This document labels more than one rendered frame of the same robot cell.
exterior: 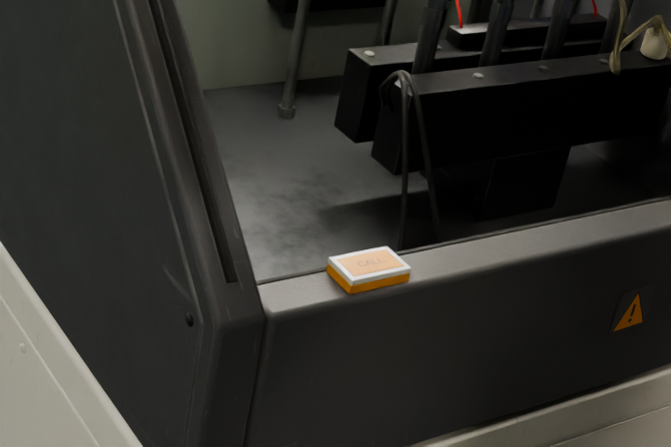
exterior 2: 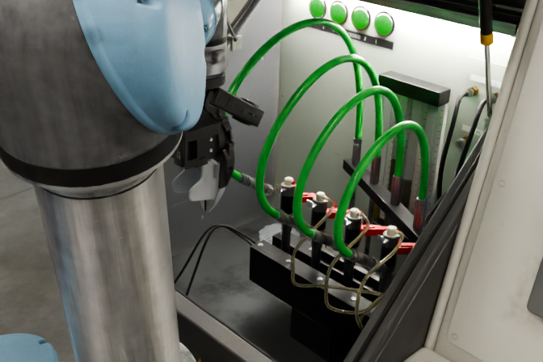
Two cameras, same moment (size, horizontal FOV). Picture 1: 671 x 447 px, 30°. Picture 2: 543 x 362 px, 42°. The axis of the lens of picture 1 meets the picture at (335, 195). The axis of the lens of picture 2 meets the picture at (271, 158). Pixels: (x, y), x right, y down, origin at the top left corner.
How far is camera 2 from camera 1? 155 cm
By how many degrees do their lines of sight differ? 73
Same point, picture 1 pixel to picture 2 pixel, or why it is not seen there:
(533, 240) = not seen: hidden behind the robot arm
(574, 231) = (182, 304)
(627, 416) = not seen: outside the picture
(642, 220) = (207, 324)
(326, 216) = (260, 292)
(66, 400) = not seen: hidden behind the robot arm
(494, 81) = (288, 266)
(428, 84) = (266, 249)
